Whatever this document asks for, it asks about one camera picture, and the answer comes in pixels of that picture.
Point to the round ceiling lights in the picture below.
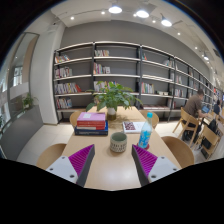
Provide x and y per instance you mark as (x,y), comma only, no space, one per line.
(142,14)

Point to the rounded wooden chair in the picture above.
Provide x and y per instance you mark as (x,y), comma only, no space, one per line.
(180,151)
(50,156)
(74,118)
(155,120)

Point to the black backpack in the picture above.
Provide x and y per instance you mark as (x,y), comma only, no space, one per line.
(213,126)

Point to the grey wall shelf unit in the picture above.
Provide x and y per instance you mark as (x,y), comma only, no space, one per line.
(116,66)

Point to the grey patterned ceramic mug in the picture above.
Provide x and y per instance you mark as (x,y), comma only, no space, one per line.
(118,142)

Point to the green potted plant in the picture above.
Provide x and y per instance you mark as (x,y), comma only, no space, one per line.
(111,96)

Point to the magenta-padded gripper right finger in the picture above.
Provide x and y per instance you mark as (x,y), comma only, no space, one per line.
(161,166)

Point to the small green planter plant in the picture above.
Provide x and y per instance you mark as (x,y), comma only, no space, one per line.
(28,101)

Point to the slatted wooden chair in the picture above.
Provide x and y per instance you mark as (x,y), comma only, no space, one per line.
(208,140)
(186,121)

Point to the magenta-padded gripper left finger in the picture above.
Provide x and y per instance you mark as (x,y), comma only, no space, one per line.
(63,167)

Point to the dark blue book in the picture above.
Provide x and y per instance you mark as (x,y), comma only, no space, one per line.
(91,132)

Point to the person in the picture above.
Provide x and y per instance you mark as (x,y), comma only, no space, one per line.
(217,108)
(193,105)

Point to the pink book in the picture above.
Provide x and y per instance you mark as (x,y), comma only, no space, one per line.
(90,116)

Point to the open white magazine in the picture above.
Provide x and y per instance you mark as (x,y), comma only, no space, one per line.
(131,126)

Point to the open laptop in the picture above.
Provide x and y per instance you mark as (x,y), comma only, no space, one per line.
(205,109)

